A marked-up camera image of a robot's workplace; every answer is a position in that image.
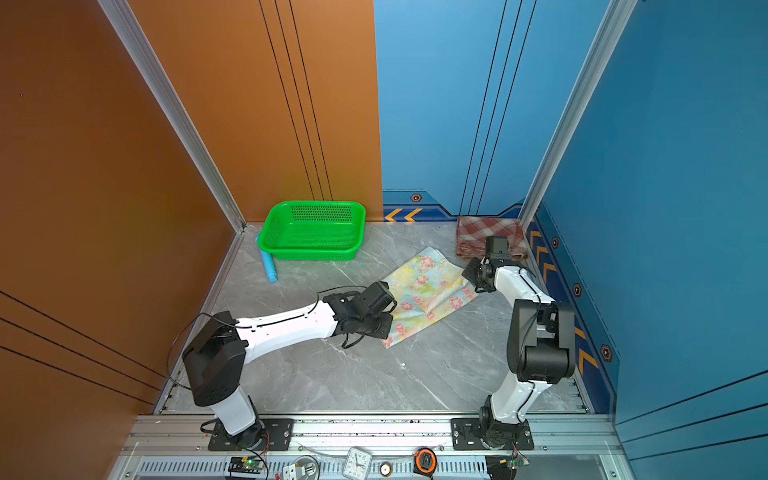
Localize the red plaid skirt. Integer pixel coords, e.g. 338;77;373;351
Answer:
456;216;528;259

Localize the cream yellow cloth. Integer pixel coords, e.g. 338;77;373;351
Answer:
383;247;478;349

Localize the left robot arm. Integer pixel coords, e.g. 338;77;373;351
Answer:
181;281;398;450

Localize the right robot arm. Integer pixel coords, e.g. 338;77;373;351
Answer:
463;236;576;450

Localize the light blue tube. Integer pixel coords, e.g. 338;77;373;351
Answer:
254;234;278;283

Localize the green plastic basket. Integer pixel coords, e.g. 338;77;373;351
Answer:
258;201;367;262

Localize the white square clock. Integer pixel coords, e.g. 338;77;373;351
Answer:
342;447;373;480

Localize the small tape roll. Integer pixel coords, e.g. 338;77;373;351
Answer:
379;462;393;478

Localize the orange black tape measure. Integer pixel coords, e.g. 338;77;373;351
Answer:
413;447;438;479

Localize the white power plug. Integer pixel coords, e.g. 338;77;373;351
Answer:
281;463;305;480

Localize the right small circuit board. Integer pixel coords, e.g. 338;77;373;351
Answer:
500;456;530;471

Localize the green circuit board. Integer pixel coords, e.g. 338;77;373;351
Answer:
227;455;269;479

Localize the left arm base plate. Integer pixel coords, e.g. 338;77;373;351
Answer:
200;418;294;452

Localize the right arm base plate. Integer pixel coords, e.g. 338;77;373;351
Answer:
450;417;535;451

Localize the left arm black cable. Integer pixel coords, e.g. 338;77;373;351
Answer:
166;311;217;391

